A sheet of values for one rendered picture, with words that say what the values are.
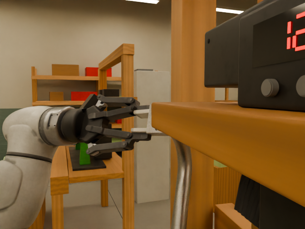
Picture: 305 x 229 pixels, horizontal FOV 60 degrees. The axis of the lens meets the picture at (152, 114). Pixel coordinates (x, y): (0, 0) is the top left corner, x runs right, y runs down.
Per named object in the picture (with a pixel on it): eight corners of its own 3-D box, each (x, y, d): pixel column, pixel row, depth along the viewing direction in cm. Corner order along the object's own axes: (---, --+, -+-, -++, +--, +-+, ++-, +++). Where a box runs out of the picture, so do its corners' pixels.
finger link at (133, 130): (130, 127, 49) (130, 131, 49) (164, 127, 46) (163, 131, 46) (139, 132, 52) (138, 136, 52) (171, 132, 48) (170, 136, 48)
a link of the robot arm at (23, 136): (76, 113, 68) (64, 164, 64) (36, 116, 76) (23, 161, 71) (41, 97, 59) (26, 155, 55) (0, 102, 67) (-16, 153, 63)
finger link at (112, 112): (99, 126, 58) (99, 120, 59) (143, 115, 53) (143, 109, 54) (87, 120, 55) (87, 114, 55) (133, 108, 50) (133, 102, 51)
